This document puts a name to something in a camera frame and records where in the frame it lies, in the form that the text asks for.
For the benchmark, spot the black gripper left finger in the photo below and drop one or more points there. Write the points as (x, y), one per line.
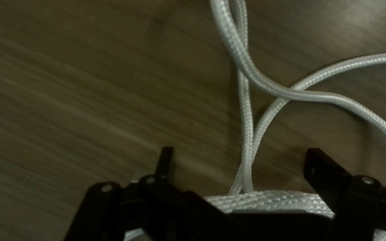
(153, 204)

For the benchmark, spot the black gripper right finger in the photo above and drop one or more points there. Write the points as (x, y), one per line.
(358, 201)

